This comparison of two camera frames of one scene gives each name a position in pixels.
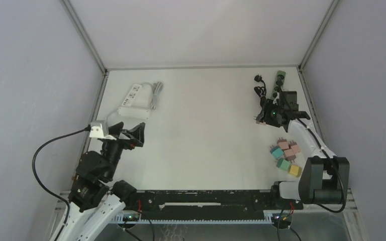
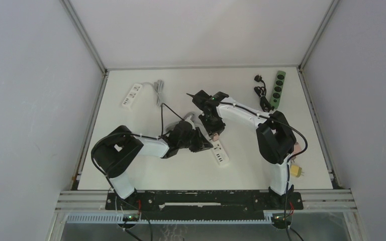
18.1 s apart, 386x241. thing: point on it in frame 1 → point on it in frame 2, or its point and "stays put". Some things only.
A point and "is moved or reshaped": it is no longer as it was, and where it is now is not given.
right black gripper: (271, 104) → (210, 130)
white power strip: (131, 95) stays put
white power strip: (129, 112) → (219, 153)
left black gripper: (136, 135) → (201, 144)
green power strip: (279, 84) stays put
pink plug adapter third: (295, 147) stays put
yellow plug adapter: (295, 170) stays put
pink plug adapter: (259, 118) is moved or reshaped
